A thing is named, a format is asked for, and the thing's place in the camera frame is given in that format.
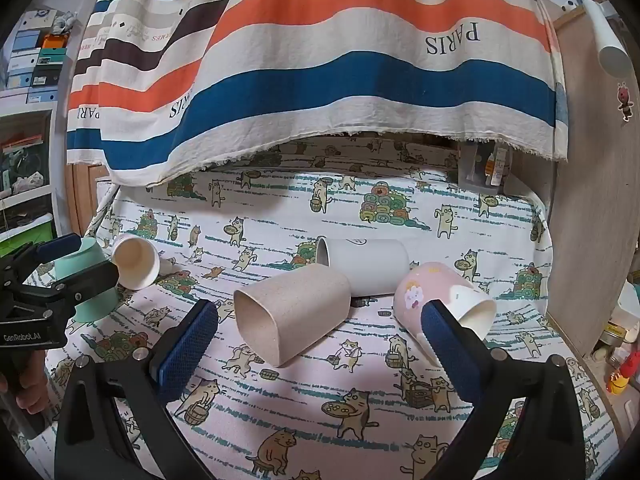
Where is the cream cup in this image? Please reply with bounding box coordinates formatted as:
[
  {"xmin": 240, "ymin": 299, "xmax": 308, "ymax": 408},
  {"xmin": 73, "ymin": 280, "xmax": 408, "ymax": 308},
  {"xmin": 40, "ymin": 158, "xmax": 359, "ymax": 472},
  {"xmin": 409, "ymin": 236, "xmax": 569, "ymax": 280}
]
[{"xmin": 111, "ymin": 234, "xmax": 161, "ymax": 291}]

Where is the red yellow toy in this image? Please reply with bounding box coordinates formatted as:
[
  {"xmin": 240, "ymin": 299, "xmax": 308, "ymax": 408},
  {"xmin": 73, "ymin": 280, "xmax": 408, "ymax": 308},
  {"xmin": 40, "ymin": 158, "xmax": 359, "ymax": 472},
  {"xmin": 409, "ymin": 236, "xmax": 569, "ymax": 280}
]
[{"xmin": 607, "ymin": 360, "xmax": 632, "ymax": 397}]

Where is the white cup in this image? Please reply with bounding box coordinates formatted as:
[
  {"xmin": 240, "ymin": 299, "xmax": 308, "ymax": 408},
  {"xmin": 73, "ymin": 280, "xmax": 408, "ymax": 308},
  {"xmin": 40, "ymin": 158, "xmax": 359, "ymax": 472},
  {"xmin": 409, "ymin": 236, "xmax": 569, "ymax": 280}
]
[{"xmin": 315, "ymin": 237, "xmax": 411, "ymax": 297}]

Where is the pink patterned cup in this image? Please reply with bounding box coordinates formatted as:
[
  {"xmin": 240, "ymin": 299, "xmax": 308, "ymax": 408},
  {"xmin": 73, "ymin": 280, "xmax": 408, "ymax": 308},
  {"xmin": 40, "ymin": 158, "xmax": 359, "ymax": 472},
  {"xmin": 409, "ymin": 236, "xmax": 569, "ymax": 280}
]
[{"xmin": 393, "ymin": 261, "xmax": 497, "ymax": 361}]

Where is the stack of storage boxes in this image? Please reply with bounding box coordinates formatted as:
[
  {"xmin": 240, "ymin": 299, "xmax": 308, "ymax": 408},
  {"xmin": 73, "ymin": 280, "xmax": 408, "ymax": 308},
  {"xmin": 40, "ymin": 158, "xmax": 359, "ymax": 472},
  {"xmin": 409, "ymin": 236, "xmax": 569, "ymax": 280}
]
[{"xmin": 5, "ymin": 7, "xmax": 76, "ymax": 106}]

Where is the person's left hand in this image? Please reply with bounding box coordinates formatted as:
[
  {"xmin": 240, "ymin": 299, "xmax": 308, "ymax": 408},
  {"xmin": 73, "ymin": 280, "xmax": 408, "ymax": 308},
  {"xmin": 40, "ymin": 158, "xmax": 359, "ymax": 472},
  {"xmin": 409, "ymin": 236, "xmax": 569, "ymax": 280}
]
[{"xmin": 0, "ymin": 347, "xmax": 49, "ymax": 416}]

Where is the beige speckled cup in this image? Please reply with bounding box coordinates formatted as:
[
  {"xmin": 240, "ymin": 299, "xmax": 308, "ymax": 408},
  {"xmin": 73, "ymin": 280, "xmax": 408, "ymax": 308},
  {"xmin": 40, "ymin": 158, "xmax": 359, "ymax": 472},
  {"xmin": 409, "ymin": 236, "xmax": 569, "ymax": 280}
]
[{"xmin": 233, "ymin": 265, "xmax": 352, "ymax": 368}]

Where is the striped cloth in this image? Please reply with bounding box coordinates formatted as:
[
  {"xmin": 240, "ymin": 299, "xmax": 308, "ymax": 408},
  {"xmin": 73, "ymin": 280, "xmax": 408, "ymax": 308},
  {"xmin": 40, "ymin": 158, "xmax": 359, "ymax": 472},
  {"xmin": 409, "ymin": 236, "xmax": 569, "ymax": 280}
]
[{"xmin": 66, "ymin": 0, "xmax": 571, "ymax": 188}]

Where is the white shelf unit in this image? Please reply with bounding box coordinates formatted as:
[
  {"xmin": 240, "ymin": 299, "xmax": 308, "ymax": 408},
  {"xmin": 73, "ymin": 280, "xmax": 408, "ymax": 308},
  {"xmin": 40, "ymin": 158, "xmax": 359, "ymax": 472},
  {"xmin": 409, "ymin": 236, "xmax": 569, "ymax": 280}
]
[{"xmin": 0, "ymin": 107, "xmax": 57, "ymax": 256}]

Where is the small jar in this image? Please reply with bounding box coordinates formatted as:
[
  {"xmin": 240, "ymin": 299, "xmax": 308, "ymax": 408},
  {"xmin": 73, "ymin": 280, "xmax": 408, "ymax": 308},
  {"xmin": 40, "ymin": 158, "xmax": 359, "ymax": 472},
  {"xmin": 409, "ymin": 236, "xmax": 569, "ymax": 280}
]
[{"xmin": 600, "ymin": 324, "xmax": 628, "ymax": 356}]

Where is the wooden cabinet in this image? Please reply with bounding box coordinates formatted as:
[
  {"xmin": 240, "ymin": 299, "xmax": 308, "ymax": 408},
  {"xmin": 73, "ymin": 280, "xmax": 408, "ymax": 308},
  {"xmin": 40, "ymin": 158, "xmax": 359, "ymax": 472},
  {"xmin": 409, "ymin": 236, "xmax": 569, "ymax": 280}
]
[{"xmin": 66, "ymin": 162, "xmax": 111, "ymax": 236}]

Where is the red cartoon sticker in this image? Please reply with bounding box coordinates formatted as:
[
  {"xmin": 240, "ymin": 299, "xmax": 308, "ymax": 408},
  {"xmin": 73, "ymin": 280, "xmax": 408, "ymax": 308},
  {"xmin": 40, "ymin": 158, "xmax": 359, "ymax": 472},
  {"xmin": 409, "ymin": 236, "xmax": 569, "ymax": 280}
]
[{"xmin": 616, "ymin": 81, "xmax": 636, "ymax": 122}]

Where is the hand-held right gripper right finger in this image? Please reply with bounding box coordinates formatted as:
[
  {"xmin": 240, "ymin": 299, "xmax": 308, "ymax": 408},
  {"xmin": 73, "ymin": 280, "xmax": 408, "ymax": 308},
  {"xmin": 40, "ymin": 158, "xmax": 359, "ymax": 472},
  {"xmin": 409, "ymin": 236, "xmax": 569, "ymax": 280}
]
[{"xmin": 420, "ymin": 299, "xmax": 587, "ymax": 480}]

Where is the mint green cup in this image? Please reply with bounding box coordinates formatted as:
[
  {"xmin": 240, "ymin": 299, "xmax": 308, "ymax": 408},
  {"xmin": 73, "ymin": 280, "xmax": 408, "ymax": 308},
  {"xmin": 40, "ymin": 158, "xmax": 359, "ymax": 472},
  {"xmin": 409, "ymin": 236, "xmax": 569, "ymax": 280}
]
[{"xmin": 52, "ymin": 238, "xmax": 123, "ymax": 323}]

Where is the white tube lamp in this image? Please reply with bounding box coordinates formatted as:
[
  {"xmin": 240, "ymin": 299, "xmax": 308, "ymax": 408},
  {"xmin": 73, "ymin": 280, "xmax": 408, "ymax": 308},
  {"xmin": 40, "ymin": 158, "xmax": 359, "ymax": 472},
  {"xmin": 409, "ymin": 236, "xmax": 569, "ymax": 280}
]
[{"xmin": 582, "ymin": 0, "xmax": 630, "ymax": 77}]

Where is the clear plastic organizer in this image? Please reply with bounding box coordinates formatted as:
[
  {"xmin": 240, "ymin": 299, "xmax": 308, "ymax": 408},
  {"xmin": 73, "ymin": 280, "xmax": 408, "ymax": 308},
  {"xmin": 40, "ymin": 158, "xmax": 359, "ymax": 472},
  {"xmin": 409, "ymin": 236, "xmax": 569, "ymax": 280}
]
[{"xmin": 457, "ymin": 140, "xmax": 513, "ymax": 196}]

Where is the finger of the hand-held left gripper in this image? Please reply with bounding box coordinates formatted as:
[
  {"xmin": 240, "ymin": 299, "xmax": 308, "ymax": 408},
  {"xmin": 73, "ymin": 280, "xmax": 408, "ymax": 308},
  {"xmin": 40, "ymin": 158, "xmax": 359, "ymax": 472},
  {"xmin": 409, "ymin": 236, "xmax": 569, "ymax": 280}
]
[
  {"xmin": 0, "ymin": 233, "xmax": 82, "ymax": 273},
  {"xmin": 47, "ymin": 259, "xmax": 121, "ymax": 311}
]

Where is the cat printed bedsheet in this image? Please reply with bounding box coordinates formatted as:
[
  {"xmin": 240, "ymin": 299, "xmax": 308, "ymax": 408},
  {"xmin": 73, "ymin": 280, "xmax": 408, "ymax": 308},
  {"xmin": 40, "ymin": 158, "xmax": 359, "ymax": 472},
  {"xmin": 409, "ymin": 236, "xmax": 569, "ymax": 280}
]
[{"xmin": 10, "ymin": 132, "xmax": 616, "ymax": 480}]

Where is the wooden panel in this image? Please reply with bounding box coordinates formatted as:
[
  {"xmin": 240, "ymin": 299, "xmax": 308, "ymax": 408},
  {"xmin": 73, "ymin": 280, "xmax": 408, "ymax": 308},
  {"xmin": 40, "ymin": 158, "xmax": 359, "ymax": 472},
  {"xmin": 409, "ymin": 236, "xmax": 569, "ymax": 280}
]
[{"xmin": 545, "ymin": 5, "xmax": 640, "ymax": 356}]

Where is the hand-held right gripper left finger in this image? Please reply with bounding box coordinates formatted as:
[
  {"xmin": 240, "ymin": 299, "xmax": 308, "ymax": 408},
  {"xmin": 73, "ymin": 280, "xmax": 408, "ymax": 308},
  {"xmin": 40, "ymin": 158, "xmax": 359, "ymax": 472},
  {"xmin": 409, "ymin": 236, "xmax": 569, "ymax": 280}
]
[{"xmin": 54, "ymin": 299, "xmax": 221, "ymax": 480}]

